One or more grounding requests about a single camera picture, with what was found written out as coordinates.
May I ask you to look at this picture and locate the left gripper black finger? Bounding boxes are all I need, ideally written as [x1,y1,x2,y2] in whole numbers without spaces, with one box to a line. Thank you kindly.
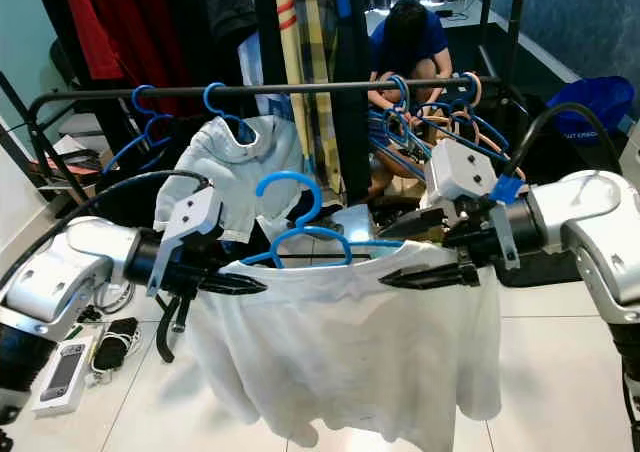
[198,270,267,297]

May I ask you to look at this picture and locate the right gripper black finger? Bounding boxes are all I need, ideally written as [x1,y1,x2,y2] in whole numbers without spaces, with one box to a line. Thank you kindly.
[378,264,479,291]
[378,210,453,239]

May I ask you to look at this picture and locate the white t-shirt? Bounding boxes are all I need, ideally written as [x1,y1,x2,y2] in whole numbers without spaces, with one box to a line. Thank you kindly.
[185,240,503,452]

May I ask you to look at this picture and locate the blue plastic hanger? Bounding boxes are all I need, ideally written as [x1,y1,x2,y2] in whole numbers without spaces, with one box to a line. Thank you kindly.
[420,72,526,178]
[102,84,173,173]
[365,74,461,188]
[238,170,409,270]
[202,81,254,145]

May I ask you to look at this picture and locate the peach plastic hanger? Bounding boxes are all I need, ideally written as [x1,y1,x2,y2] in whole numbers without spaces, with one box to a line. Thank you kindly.
[420,70,526,178]

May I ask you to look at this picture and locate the black hanging garment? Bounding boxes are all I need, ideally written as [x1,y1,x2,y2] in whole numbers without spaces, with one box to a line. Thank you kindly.
[100,137,191,228]

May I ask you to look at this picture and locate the light denim shorts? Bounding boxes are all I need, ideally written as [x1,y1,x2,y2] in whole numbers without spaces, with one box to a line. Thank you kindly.
[155,115,306,243]

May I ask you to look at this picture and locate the black garment with blue tag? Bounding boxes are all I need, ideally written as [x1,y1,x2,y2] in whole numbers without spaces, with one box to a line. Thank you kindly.
[320,0,373,188]

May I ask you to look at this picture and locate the yellow plaid garment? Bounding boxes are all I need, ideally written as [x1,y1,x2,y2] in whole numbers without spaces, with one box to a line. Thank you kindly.
[272,0,336,173]

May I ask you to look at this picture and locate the black red product box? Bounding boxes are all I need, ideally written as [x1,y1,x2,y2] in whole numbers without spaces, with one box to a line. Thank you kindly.
[25,152,89,181]

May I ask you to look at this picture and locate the white device box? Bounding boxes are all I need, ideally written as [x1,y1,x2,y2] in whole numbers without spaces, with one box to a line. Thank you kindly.
[38,340,98,418]

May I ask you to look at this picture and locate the white hanging shirt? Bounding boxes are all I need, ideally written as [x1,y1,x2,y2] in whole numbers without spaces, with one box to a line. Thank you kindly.
[238,32,281,118]

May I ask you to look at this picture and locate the black metal clothes rack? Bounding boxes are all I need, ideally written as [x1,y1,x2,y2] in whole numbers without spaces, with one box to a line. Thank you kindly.
[0,72,526,365]

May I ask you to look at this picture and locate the black backpack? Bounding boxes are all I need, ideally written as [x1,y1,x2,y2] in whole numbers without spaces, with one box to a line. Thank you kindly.
[48,37,81,88]

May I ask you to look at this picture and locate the red hanging garment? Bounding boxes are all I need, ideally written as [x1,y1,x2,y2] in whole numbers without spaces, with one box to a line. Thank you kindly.
[60,0,191,113]

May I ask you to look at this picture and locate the dark grey hanging shirt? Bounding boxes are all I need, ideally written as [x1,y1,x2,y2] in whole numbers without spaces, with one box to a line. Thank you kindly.
[200,0,261,48]

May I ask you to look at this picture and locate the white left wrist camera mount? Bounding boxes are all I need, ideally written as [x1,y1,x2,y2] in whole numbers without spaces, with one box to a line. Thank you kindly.
[145,185,223,298]

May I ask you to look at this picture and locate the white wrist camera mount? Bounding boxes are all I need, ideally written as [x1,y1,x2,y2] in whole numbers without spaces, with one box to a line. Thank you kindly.
[145,185,223,298]
[420,137,521,271]

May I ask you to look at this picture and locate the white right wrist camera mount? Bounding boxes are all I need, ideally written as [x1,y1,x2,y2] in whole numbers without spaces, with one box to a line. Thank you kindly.
[420,137,521,271]

